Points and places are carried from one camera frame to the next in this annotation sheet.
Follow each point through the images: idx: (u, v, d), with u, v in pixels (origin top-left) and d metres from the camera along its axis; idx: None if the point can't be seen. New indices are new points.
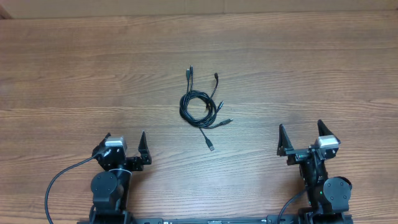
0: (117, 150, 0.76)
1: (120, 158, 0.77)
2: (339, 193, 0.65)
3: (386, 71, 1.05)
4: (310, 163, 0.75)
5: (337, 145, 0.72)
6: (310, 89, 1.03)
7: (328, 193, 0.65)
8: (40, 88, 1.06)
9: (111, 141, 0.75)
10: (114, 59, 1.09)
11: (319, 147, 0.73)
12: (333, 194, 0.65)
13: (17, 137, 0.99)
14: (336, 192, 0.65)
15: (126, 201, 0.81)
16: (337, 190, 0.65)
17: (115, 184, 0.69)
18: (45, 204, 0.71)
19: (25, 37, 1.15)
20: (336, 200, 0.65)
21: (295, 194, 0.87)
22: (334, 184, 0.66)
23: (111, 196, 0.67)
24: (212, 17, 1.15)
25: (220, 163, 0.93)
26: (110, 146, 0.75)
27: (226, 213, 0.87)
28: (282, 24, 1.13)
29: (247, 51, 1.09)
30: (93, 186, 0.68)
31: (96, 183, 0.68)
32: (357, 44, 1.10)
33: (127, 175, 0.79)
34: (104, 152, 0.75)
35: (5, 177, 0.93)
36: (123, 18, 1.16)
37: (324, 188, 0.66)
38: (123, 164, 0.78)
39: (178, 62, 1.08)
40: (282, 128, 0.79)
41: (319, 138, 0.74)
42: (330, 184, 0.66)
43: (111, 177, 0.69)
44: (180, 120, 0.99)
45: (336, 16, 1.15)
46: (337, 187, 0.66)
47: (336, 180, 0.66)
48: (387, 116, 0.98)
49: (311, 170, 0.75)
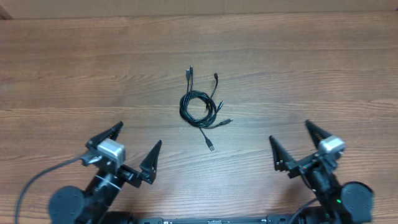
0: (107, 162, 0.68)
1: (109, 170, 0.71)
2: (360, 202, 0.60)
3: (385, 71, 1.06)
4: (317, 171, 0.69)
5: (342, 145, 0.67)
6: (310, 89, 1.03)
7: (348, 203, 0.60)
8: (40, 88, 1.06)
9: (108, 147, 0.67)
10: (114, 59, 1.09)
11: (326, 152, 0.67)
12: (353, 204, 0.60)
13: (17, 137, 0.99)
14: (357, 201, 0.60)
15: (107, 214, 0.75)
16: (358, 197, 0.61)
17: (82, 206, 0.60)
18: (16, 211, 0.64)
19: (25, 37, 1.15)
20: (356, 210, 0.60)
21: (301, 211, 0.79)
22: (354, 191, 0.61)
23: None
24: (212, 18, 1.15)
25: (220, 163, 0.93)
26: (102, 153, 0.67)
27: (226, 213, 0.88)
28: (282, 25, 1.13)
29: (247, 51, 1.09)
30: (51, 207, 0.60)
31: (54, 202, 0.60)
32: (357, 44, 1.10)
33: (113, 188, 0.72)
34: (92, 157, 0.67)
35: (5, 177, 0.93)
36: (124, 18, 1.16)
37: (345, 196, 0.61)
38: (111, 176, 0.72)
39: (178, 62, 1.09)
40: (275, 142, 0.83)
41: (321, 142, 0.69)
42: (350, 191, 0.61)
43: (74, 196, 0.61)
44: (180, 120, 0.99)
45: (336, 17, 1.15)
46: (358, 195, 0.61)
47: (357, 186, 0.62)
48: (387, 116, 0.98)
49: (319, 178, 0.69)
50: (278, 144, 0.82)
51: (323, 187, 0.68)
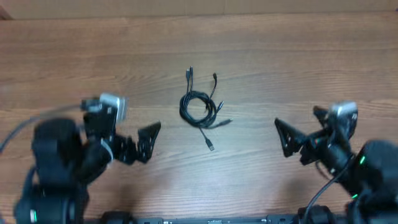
0: (107, 109, 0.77)
1: (107, 122, 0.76)
2: (387, 156, 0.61)
3: (385, 71, 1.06)
4: (331, 142, 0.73)
5: (354, 106, 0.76)
6: (310, 89, 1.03)
7: (374, 157, 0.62)
8: (40, 89, 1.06)
9: (108, 98, 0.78)
10: (114, 60, 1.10)
11: (337, 114, 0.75)
12: (380, 157, 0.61)
13: (17, 137, 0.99)
14: (384, 155, 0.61)
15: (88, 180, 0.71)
16: (384, 152, 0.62)
17: (67, 133, 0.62)
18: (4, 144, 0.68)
19: (25, 37, 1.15)
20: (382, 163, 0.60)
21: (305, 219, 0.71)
22: (380, 147, 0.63)
23: (58, 144, 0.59)
24: (212, 18, 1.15)
25: (220, 163, 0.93)
26: (104, 102, 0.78)
27: (226, 213, 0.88)
28: (282, 25, 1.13)
29: (247, 51, 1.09)
30: (38, 135, 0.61)
31: (41, 134, 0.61)
32: (357, 45, 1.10)
33: (106, 150, 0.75)
34: (93, 104, 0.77)
35: (5, 177, 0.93)
36: (124, 18, 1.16)
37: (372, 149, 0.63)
38: (108, 139, 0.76)
39: (178, 63, 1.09)
40: (280, 122, 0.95)
41: (333, 106, 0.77)
42: (375, 147, 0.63)
43: (63, 124, 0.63)
44: (180, 120, 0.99)
45: (336, 17, 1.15)
46: (385, 150, 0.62)
47: (382, 144, 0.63)
48: (386, 116, 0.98)
49: (335, 151, 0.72)
50: (281, 122, 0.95)
51: (339, 159, 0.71)
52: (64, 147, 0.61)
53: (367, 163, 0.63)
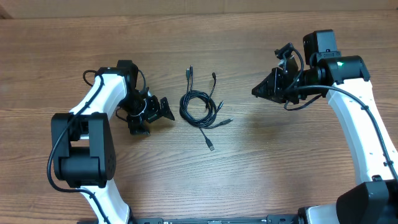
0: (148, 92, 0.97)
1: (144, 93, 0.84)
2: (331, 44, 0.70)
3: (386, 71, 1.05)
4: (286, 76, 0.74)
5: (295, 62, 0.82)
6: None
7: (323, 47, 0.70)
8: (40, 88, 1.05)
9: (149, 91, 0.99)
10: (114, 59, 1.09)
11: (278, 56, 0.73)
12: (328, 46, 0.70)
13: (17, 137, 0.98)
14: (329, 43, 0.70)
15: (132, 92, 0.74)
16: (330, 42, 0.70)
17: (130, 63, 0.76)
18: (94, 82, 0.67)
19: (24, 36, 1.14)
20: (325, 42, 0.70)
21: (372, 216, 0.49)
22: (324, 37, 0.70)
23: (133, 65, 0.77)
24: (212, 17, 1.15)
25: (220, 163, 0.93)
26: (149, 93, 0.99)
27: (226, 213, 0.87)
28: (282, 24, 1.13)
29: (247, 51, 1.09)
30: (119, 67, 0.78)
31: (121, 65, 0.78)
32: (358, 43, 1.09)
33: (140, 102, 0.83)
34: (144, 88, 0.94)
35: (5, 177, 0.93)
36: (124, 18, 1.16)
37: (319, 32, 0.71)
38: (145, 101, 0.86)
39: (178, 62, 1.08)
40: (214, 77, 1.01)
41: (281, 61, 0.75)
42: (324, 37, 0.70)
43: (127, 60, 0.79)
44: (180, 120, 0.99)
45: (336, 16, 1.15)
46: (329, 40, 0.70)
47: (326, 36, 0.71)
48: (387, 116, 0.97)
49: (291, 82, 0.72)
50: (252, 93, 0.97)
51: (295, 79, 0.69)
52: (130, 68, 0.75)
53: (314, 47, 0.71)
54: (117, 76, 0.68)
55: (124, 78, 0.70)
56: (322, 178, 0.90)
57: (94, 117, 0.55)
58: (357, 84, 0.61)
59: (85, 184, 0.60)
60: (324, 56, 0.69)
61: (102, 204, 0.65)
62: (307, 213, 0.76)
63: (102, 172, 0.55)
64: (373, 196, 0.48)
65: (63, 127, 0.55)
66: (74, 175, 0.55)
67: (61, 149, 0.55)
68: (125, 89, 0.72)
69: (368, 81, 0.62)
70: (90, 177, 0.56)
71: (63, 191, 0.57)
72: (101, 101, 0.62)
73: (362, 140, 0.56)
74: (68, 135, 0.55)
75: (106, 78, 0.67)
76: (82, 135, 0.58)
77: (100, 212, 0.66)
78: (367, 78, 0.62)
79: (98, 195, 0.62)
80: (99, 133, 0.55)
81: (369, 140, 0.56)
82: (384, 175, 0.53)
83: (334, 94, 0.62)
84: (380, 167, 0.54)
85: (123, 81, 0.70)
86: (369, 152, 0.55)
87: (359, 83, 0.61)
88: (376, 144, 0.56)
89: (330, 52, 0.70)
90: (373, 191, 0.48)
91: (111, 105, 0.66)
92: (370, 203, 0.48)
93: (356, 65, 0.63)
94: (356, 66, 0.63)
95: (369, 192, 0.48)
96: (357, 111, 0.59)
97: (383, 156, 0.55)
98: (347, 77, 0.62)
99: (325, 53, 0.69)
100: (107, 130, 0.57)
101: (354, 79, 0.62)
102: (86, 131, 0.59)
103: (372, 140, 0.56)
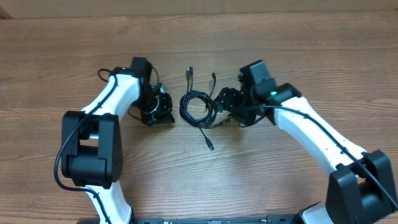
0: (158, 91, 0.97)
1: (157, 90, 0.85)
2: (264, 74, 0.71)
3: (385, 71, 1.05)
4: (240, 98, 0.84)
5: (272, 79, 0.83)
6: (310, 89, 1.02)
7: (257, 79, 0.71)
8: (40, 88, 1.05)
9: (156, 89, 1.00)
10: (114, 59, 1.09)
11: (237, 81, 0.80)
12: (262, 78, 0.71)
13: (17, 137, 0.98)
14: (262, 73, 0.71)
15: (145, 93, 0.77)
16: (262, 73, 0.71)
17: (143, 62, 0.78)
18: (109, 82, 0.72)
19: (24, 36, 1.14)
20: (259, 74, 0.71)
21: (350, 200, 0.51)
22: (256, 70, 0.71)
23: (147, 63, 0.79)
24: (212, 17, 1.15)
25: (219, 163, 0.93)
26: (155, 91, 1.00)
27: (226, 213, 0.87)
28: (282, 24, 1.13)
29: (247, 51, 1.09)
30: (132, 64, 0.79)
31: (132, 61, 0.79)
32: (357, 44, 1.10)
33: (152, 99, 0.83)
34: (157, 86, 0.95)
35: (5, 177, 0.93)
36: (124, 18, 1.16)
37: (250, 66, 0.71)
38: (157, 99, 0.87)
39: (178, 62, 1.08)
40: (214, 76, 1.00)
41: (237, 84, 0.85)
42: (255, 69, 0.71)
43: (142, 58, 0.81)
44: (180, 120, 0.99)
45: (336, 16, 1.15)
46: (260, 71, 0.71)
47: (257, 68, 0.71)
48: (387, 116, 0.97)
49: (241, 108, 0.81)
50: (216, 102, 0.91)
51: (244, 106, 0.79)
52: (144, 68, 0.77)
53: (251, 79, 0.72)
54: (131, 78, 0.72)
55: (138, 80, 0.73)
56: (321, 178, 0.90)
57: (106, 119, 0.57)
58: (294, 102, 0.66)
59: (89, 184, 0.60)
60: (262, 88, 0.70)
61: (106, 206, 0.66)
62: (303, 218, 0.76)
63: (108, 173, 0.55)
64: (342, 182, 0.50)
65: (73, 126, 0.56)
66: (81, 173, 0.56)
67: (70, 146, 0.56)
68: (138, 89, 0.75)
69: (301, 97, 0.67)
70: (94, 177, 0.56)
71: (65, 188, 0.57)
72: (112, 101, 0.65)
73: (315, 142, 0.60)
74: (77, 133, 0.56)
75: (120, 78, 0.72)
76: (92, 134, 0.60)
77: (103, 213, 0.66)
78: (299, 94, 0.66)
79: (102, 195, 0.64)
80: (109, 134, 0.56)
81: (319, 140, 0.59)
82: (345, 162, 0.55)
83: (278, 116, 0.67)
84: (339, 157, 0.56)
85: (137, 83, 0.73)
86: (324, 149, 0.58)
87: (294, 101, 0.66)
88: (327, 140, 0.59)
89: (265, 81, 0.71)
90: (341, 177, 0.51)
91: (123, 106, 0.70)
92: (342, 188, 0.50)
93: (286, 93, 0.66)
94: (286, 92, 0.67)
95: (337, 178, 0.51)
96: (301, 120, 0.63)
97: (337, 147, 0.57)
98: (283, 101, 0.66)
99: (261, 84, 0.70)
100: (117, 133, 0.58)
101: (290, 101, 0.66)
102: (96, 130, 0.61)
103: (322, 139, 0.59)
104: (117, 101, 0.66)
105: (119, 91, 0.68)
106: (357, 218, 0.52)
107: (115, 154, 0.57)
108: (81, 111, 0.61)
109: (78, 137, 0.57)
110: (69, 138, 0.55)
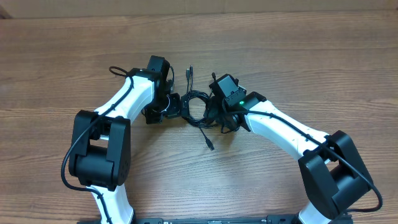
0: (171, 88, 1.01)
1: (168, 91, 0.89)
2: (232, 86, 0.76)
3: (386, 71, 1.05)
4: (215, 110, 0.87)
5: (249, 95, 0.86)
6: (310, 89, 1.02)
7: (227, 93, 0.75)
8: (40, 88, 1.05)
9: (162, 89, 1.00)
10: (114, 59, 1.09)
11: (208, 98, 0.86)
12: (230, 90, 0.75)
13: (17, 137, 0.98)
14: (230, 86, 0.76)
15: (158, 95, 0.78)
16: (229, 85, 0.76)
17: (161, 63, 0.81)
18: (125, 83, 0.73)
19: (24, 36, 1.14)
20: (227, 87, 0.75)
21: (322, 182, 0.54)
22: (224, 84, 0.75)
23: (163, 63, 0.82)
24: (212, 17, 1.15)
25: (219, 163, 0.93)
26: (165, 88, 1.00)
27: (226, 213, 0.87)
28: (282, 24, 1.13)
29: (247, 51, 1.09)
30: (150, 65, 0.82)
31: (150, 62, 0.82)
32: (358, 44, 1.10)
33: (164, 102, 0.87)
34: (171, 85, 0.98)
35: (5, 177, 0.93)
36: (124, 18, 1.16)
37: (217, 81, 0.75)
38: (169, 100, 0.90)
39: (178, 62, 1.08)
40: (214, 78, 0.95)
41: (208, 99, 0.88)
42: (223, 83, 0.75)
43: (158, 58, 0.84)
44: (181, 120, 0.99)
45: (336, 16, 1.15)
46: (229, 84, 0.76)
47: (224, 83, 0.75)
48: (387, 116, 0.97)
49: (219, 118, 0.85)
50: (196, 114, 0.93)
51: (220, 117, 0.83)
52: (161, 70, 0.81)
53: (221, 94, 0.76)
54: (147, 81, 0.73)
55: (153, 83, 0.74)
56: None
57: (118, 122, 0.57)
58: (262, 107, 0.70)
59: (94, 184, 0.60)
60: (232, 99, 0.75)
61: (109, 206, 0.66)
62: (300, 218, 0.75)
63: (114, 175, 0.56)
64: (310, 166, 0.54)
65: (86, 126, 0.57)
66: (87, 173, 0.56)
67: (80, 146, 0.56)
68: (153, 93, 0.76)
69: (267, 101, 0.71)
70: (100, 178, 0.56)
71: (70, 188, 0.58)
72: (127, 104, 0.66)
73: (283, 135, 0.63)
74: (88, 134, 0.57)
75: (137, 81, 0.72)
76: (102, 135, 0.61)
77: (106, 214, 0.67)
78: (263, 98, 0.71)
79: (106, 196, 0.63)
80: (119, 137, 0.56)
81: (286, 134, 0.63)
82: (310, 147, 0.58)
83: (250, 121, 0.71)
84: (305, 144, 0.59)
85: (152, 86, 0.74)
86: (291, 140, 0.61)
87: (260, 106, 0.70)
88: (291, 132, 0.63)
89: (234, 93, 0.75)
90: (308, 163, 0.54)
91: (135, 109, 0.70)
92: (311, 172, 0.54)
93: (254, 100, 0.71)
94: (253, 98, 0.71)
95: (306, 164, 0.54)
96: (267, 120, 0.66)
97: (301, 135, 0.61)
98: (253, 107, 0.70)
99: (231, 97, 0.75)
100: (127, 136, 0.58)
101: (257, 107, 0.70)
102: (106, 132, 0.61)
103: (288, 132, 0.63)
104: (131, 104, 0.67)
105: (133, 94, 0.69)
106: (334, 198, 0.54)
107: (124, 157, 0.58)
108: (94, 112, 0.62)
109: (89, 138, 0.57)
110: (79, 139, 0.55)
